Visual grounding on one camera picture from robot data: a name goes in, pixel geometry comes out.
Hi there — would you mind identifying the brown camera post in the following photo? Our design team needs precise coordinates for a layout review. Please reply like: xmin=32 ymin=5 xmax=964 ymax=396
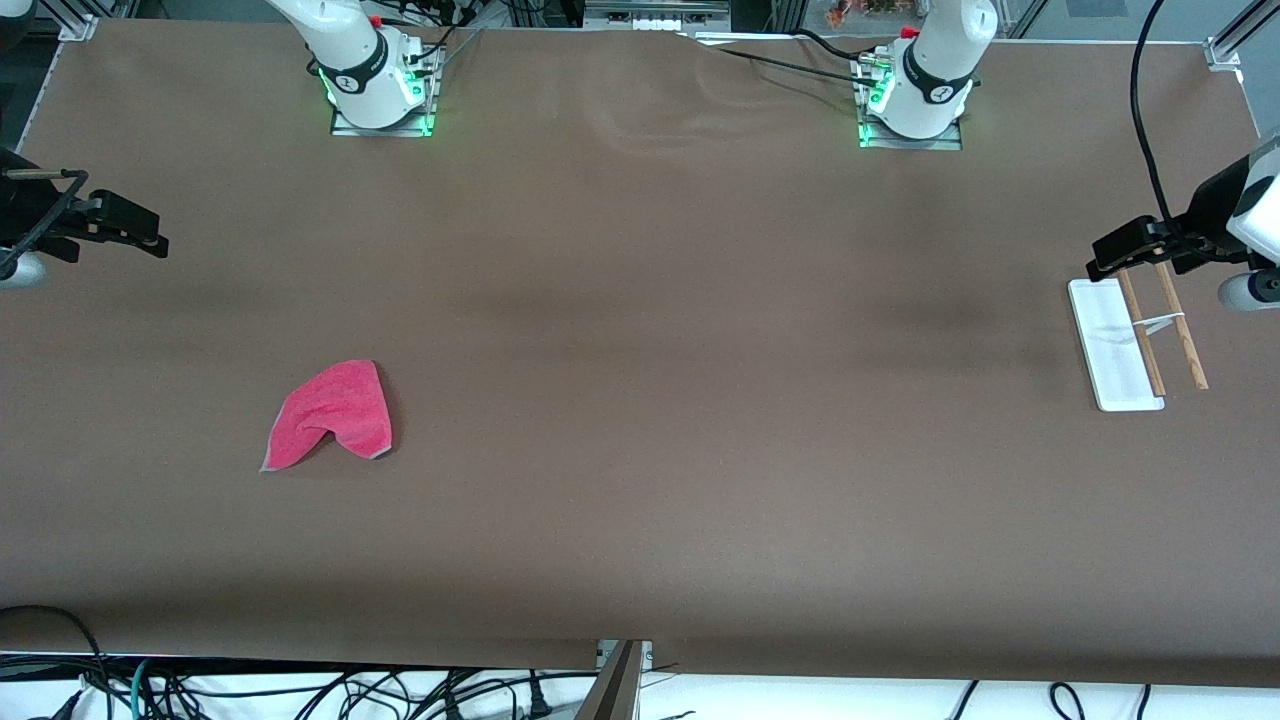
xmin=575 ymin=640 xmax=646 ymax=720

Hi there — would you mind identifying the aluminium frame strut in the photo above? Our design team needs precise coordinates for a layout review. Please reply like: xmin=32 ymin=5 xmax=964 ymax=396
xmin=1205 ymin=0 xmax=1280 ymax=71
xmin=55 ymin=0 xmax=101 ymax=41

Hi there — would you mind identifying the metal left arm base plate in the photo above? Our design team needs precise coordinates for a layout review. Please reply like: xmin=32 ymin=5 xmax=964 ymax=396
xmin=858 ymin=55 xmax=964 ymax=151

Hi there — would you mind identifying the white rack base plate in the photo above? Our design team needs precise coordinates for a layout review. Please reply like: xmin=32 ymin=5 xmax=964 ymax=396
xmin=1068 ymin=278 xmax=1166 ymax=412

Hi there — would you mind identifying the brown table cover sheet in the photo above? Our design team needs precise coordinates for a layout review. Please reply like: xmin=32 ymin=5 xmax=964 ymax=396
xmin=0 ymin=18 xmax=1280 ymax=691

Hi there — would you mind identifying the black looped floor cable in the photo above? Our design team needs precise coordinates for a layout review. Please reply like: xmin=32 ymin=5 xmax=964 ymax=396
xmin=0 ymin=605 xmax=111 ymax=720

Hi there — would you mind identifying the thick black table cable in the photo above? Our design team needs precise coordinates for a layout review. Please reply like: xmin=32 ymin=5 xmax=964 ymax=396
xmin=795 ymin=28 xmax=881 ymax=61

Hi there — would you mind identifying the white post bracket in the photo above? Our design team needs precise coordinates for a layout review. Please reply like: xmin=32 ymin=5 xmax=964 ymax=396
xmin=597 ymin=640 xmax=653 ymax=673

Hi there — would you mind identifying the orange patterned object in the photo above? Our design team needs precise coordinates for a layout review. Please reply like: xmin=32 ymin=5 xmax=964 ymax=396
xmin=825 ymin=0 xmax=926 ymax=26

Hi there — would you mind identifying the teal floor cable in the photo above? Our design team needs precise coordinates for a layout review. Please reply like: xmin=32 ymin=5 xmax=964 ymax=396
xmin=130 ymin=658 xmax=161 ymax=720

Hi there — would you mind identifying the pink grey-backed towel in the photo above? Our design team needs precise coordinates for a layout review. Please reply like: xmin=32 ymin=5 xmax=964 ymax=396
xmin=260 ymin=359 xmax=394 ymax=473

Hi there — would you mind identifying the thin black table cable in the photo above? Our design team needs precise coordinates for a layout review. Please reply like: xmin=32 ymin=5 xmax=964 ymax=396
xmin=712 ymin=45 xmax=881 ymax=86

